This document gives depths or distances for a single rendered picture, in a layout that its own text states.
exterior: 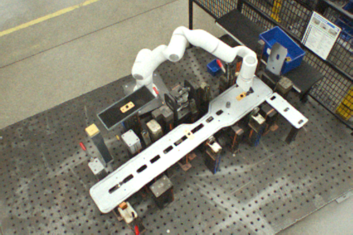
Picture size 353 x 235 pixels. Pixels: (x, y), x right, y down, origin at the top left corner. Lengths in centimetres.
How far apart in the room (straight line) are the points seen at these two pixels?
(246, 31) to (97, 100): 130
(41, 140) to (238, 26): 175
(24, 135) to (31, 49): 177
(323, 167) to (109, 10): 316
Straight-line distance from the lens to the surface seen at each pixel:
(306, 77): 251
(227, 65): 223
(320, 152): 262
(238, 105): 230
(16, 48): 447
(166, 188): 201
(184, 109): 230
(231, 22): 275
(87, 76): 385
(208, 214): 231
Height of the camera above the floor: 294
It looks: 58 degrees down
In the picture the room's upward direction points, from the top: 6 degrees counter-clockwise
